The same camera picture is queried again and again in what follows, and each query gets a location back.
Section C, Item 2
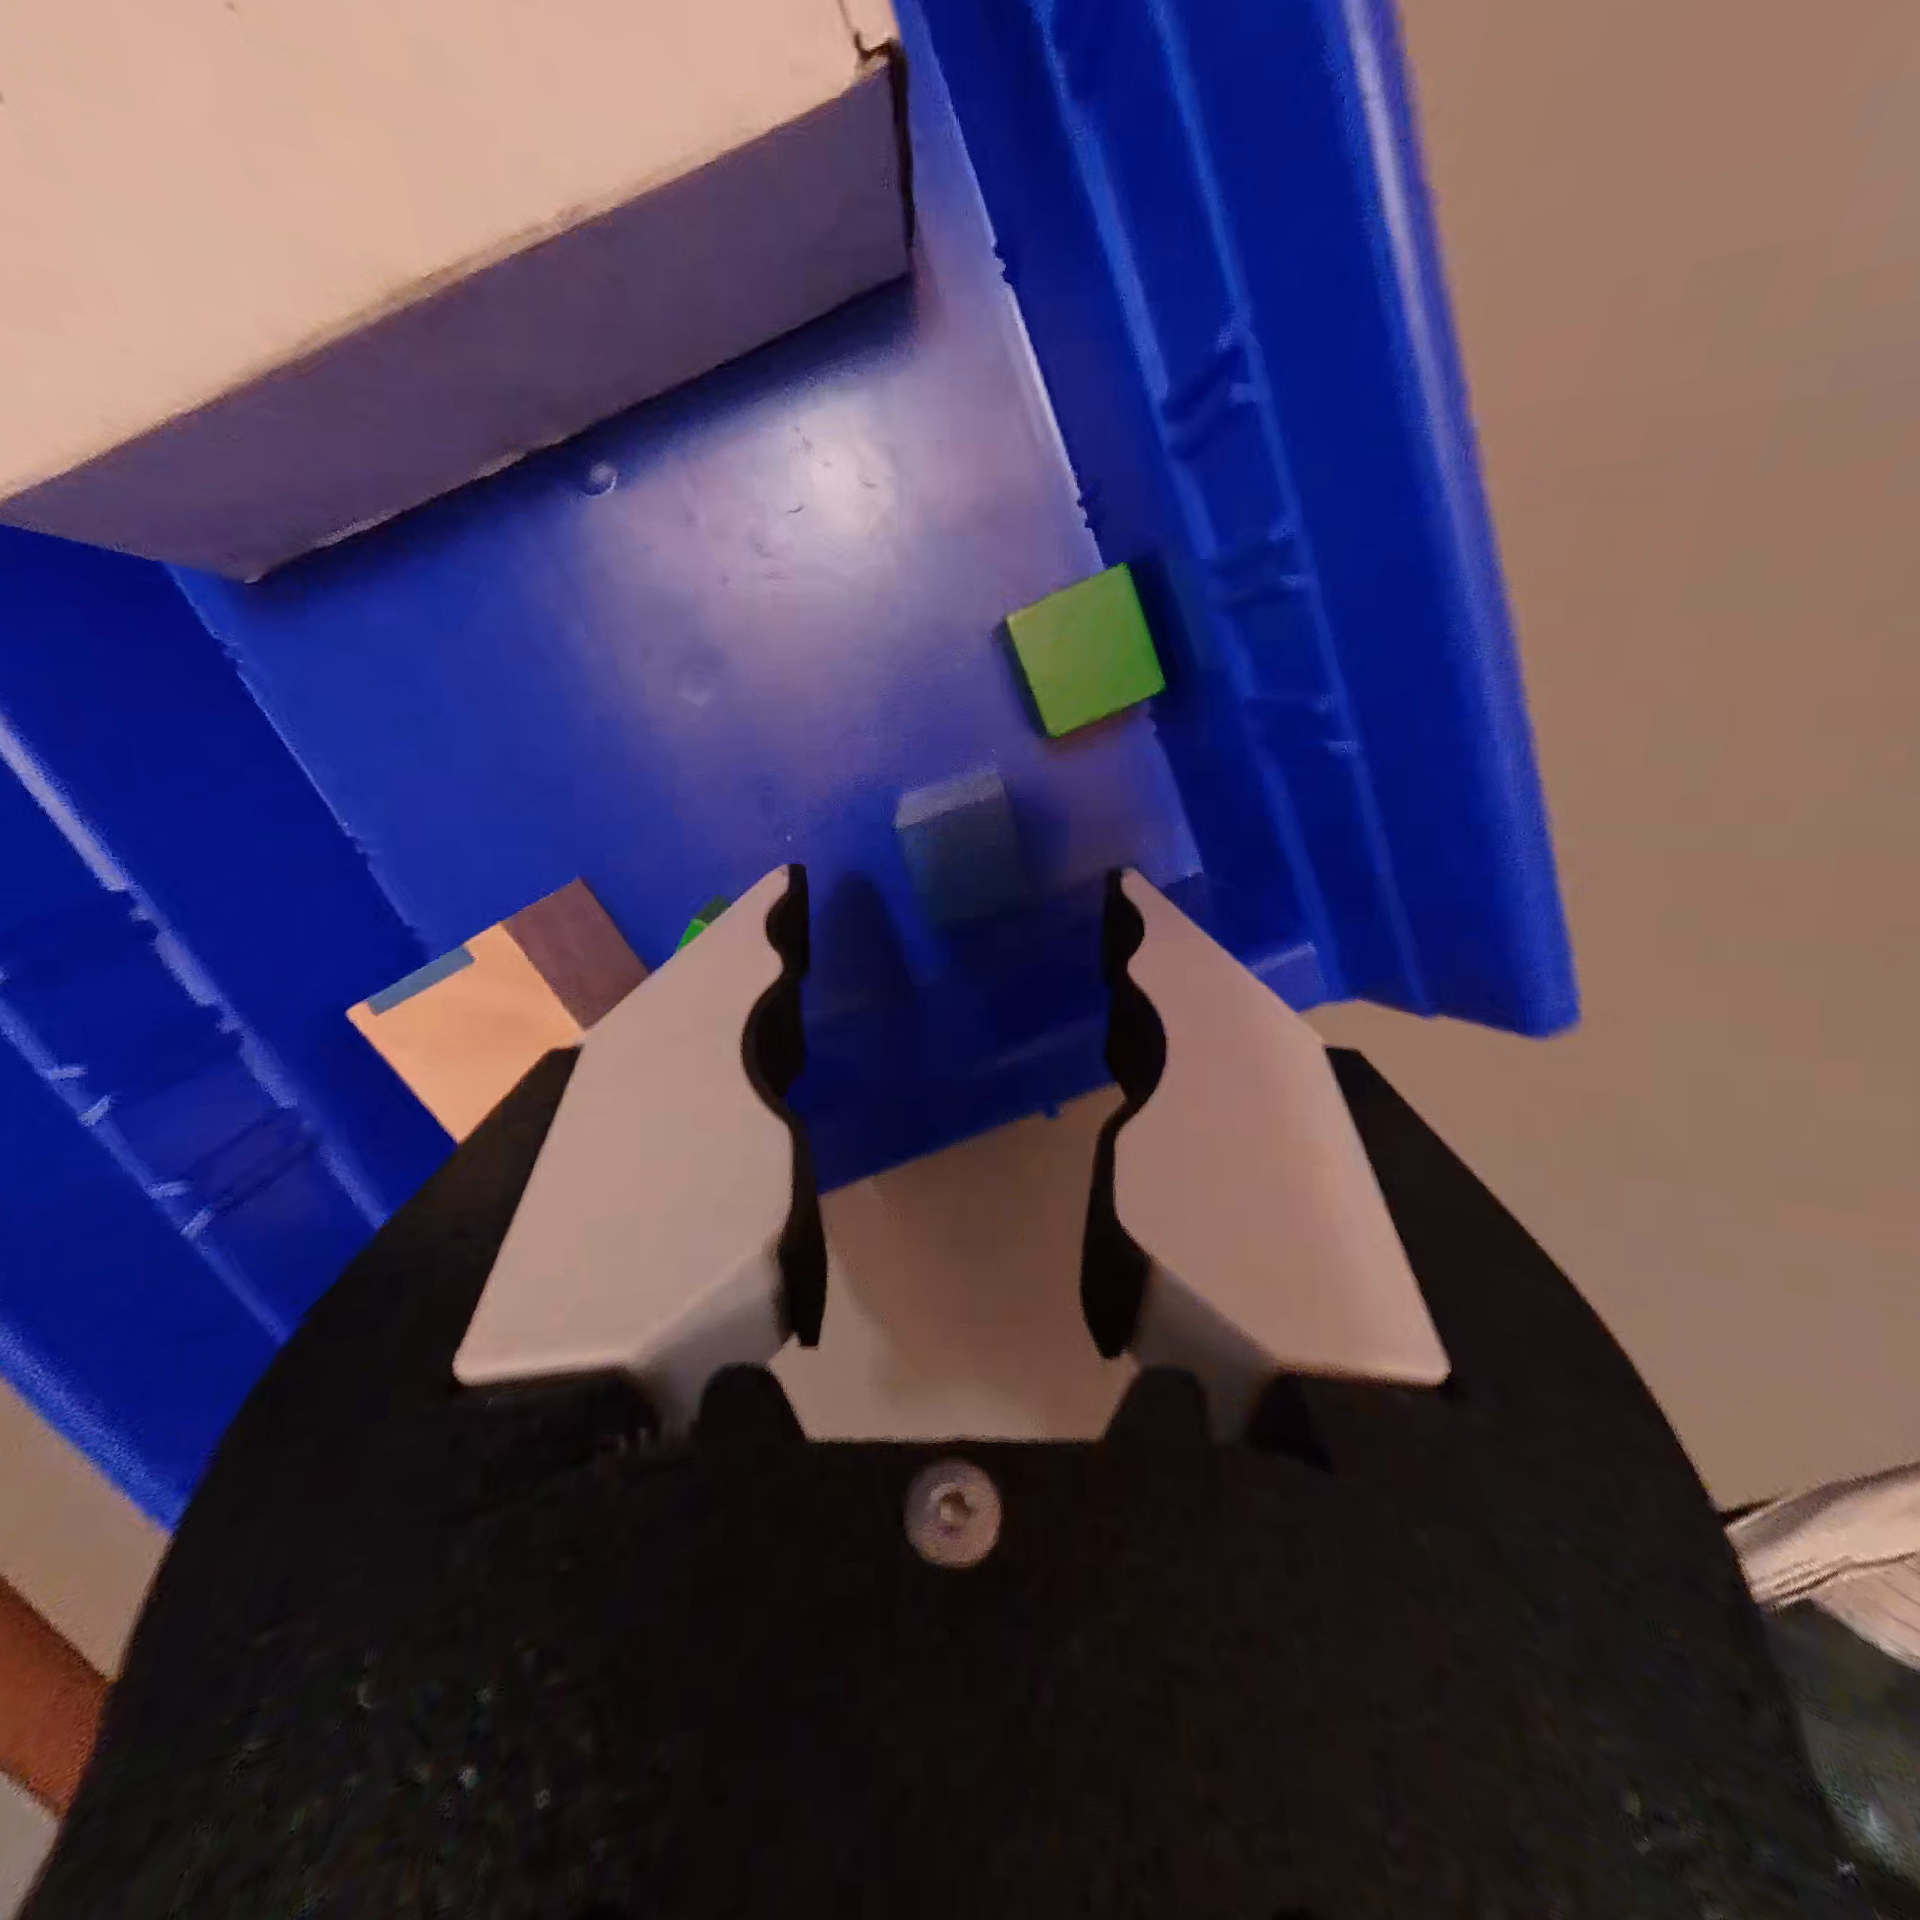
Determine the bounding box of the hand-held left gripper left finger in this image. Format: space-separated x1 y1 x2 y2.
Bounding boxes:
451 862 830 1432

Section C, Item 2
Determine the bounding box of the dark teal cube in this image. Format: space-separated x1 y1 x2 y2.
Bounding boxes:
895 768 1023 928

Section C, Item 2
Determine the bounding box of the blue plastic bin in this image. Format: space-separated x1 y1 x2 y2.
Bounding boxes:
0 0 1580 1531

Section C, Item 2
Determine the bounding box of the pale grey cloth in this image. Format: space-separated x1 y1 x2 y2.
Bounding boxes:
1721 1462 1920 1670

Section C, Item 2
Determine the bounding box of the tan cardboard piece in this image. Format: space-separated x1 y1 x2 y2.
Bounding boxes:
348 880 649 1145

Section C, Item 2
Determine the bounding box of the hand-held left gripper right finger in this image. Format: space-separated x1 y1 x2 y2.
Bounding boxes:
1077 865 1454 1444

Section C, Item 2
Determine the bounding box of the brown wooden piece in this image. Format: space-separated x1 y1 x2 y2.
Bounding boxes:
0 1573 116 1819

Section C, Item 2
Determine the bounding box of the white cardboard mailer box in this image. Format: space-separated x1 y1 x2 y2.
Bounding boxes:
0 0 920 585

